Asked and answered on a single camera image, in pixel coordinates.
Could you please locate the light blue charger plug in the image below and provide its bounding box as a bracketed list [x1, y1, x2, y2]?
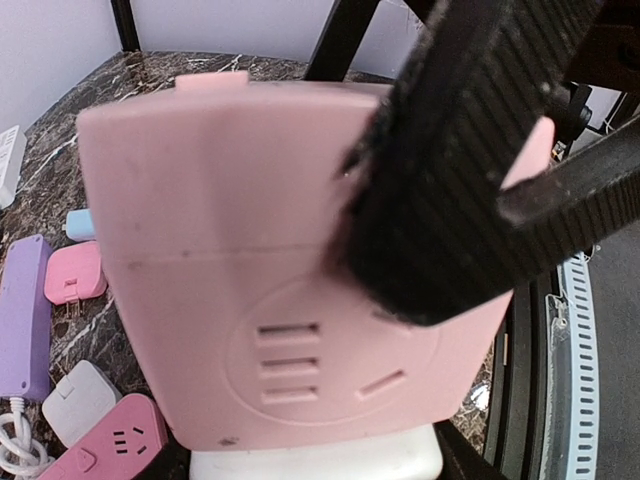
[64, 209, 95, 242]

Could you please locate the purple power strip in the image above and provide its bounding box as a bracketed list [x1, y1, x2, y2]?
[1, 234, 52, 402]

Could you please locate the black frame left post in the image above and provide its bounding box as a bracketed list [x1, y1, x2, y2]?
[110, 0, 140, 52]

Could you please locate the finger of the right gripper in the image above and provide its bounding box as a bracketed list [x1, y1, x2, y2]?
[339, 1, 639, 326]

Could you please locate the black frame post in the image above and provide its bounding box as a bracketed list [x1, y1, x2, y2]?
[304, 0, 379, 82]
[110, 0, 140, 52]

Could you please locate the purple strip white cord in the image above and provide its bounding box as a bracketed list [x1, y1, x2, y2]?
[0, 397, 56, 480]

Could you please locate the white slotted cable duct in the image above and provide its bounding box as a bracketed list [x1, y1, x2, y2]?
[559, 252, 600, 479]

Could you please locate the pink charger plug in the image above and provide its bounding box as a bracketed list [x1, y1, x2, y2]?
[44, 241, 108, 318]

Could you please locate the white power strip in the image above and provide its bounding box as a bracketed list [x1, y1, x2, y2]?
[0, 125, 27, 210]

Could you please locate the pink triangular power strip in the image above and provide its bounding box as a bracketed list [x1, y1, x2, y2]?
[40, 393, 168, 480]

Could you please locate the white square adapter plug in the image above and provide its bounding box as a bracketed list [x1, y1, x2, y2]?
[42, 360, 122, 448]

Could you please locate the black frame right post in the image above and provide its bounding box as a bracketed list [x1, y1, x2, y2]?
[304, 0, 379, 82]

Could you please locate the white cube socket base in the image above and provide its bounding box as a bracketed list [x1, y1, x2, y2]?
[189, 424, 443, 480]

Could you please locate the pink white cube adapter cluster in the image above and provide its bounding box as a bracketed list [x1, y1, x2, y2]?
[76, 72, 511, 452]

